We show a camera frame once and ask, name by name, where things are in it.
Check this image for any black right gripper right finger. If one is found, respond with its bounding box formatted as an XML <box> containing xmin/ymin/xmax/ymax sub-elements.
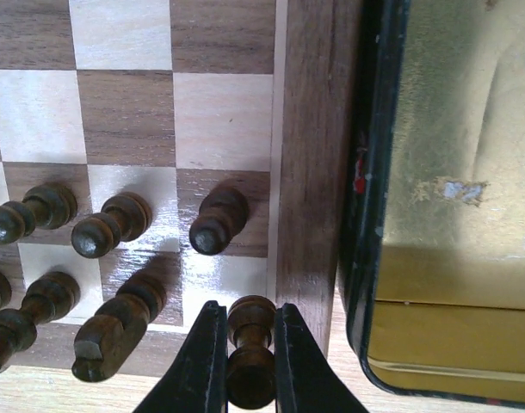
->
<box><xmin>275</xmin><ymin>303</ymin><xmax>367</xmax><ymax>413</ymax></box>

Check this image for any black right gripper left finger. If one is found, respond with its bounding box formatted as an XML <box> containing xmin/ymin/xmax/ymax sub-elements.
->
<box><xmin>135</xmin><ymin>300</ymin><xmax>227</xmax><ymax>413</ymax></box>

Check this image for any dark chess pawn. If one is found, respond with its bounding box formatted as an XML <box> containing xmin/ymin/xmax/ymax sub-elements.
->
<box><xmin>0</xmin><ymin>182</ymin><xmax>77</xmax><ymax>245</ymax></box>
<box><xmin>225</xmin><ymin>295</ymin><xmax>276</xmax><ymax>410</ymax></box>
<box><xmin>71</xmin><ymin>192</ymin><xmax>153</xmax><ymax>259</ymax></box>
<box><xmin>188</xmin><ymin>185</ymin><xmax>250</xmax><ymax>256</ymax></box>

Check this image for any wooden chess board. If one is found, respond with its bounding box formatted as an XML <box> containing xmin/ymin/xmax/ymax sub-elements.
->
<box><xmin>0</xmin><ymin>0</ymin><xmax>367</xmax><ymax>379</ymax></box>

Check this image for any gold tin box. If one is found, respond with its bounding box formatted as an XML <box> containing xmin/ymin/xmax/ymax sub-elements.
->
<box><xmin>339</xmin><ymin>1</ymin><xmax>525</xmax><ymax>409</ymax></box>

